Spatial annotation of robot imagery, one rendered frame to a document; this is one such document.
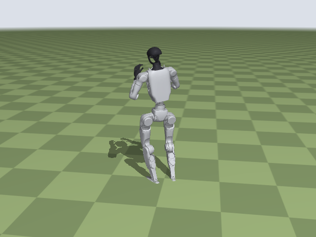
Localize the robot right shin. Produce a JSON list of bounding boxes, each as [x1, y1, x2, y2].
[[166, 143, 175, 179]]

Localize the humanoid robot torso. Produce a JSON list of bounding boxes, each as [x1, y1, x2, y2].
[[146, 65, 171, 122]]

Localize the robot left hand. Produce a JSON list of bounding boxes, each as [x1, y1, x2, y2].
[[134, 64, 143, 80]]

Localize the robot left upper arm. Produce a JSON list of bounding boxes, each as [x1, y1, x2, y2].
[[130, 72, 148, 100]]

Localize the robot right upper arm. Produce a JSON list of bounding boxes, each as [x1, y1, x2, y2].
[[167, 67, 180, 89]]

